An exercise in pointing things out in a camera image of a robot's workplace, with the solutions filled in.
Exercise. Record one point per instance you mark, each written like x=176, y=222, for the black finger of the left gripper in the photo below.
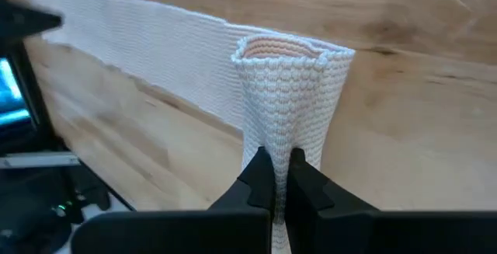
x=23, y=19

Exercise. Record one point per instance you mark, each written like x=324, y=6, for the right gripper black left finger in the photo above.
x=174, y=232

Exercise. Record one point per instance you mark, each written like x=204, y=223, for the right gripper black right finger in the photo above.
x=388, y=232

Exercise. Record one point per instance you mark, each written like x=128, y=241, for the white elastic bandage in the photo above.
x=287, y=98

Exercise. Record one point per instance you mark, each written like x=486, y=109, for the lit display screen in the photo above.
x=11, y=94

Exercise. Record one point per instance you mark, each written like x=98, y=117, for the black device with green light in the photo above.
x=35, y=207

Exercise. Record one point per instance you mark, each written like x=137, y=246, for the silver metal bracket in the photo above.
x=39, y=160

